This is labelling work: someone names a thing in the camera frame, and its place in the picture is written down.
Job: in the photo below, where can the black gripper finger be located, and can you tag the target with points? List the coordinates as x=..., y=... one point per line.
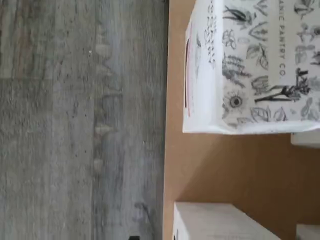
x=134, y=238

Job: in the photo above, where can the brown wooden shelf board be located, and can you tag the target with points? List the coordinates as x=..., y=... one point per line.
x=237, y=170

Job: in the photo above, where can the white floral pantry box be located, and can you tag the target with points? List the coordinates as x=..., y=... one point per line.
x=306, y=138

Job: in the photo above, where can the white floral box pink strip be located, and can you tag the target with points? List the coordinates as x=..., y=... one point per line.
x=250, y=62

